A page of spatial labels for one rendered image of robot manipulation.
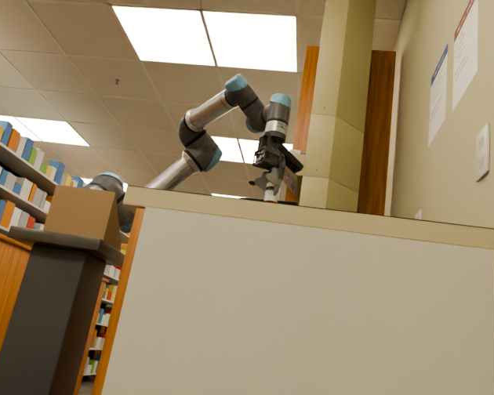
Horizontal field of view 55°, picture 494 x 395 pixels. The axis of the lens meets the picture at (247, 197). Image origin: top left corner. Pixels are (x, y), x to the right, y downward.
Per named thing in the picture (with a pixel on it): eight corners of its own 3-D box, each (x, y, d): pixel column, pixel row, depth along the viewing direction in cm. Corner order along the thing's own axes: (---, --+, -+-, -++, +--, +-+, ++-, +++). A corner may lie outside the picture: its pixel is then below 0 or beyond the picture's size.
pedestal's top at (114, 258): (6, 237, 160) (10, 225, 161) (49, 255, 190) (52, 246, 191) (97, 250, 156) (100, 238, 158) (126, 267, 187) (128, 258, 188)
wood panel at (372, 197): (376, 310, 221) (395, 54, 263) (377, 309, 218) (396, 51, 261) (271, 295, 228) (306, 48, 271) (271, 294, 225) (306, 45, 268)
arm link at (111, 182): (76, 191, 188) (92, 177, 200) (99, 217, 192) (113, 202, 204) (96, 176, 183) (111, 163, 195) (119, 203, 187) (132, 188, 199)
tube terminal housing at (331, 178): (345, 303, 215) (359, 149, 239) (352, 294, 185) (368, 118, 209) (290, 295, 219) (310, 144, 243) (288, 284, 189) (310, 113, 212)
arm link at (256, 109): (247, 103, 177) (265, 92, 169) (264, 127, 180) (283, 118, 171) (234, 114, 173) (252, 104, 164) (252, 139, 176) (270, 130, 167)
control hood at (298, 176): (302, 199, 234) (305, 180, 237) (303, 175, 203) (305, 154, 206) (279, 197, 235) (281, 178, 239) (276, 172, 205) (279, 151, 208)
